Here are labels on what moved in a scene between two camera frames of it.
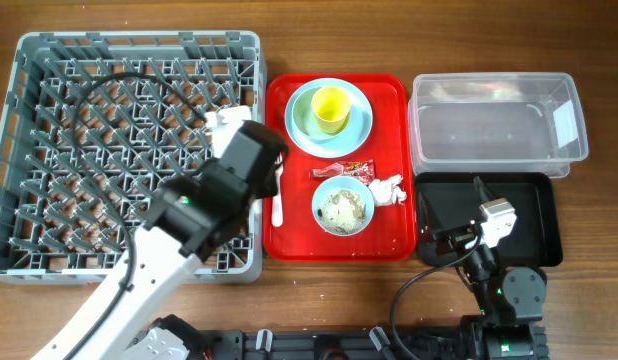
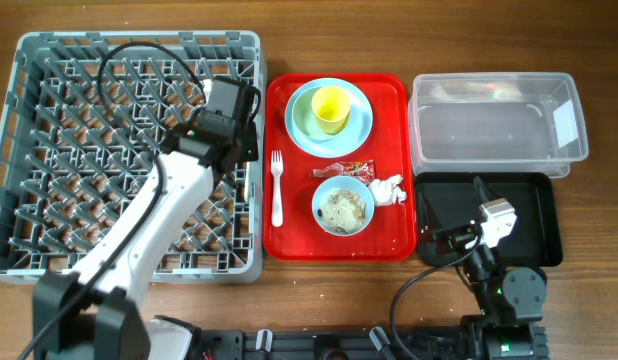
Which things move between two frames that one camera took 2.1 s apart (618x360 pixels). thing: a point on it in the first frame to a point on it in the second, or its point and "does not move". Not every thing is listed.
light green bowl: (306, 119) does not move
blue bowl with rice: (343, 206) does not move
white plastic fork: (277, 215) does not move
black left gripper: (271, 188) to (250, 149)
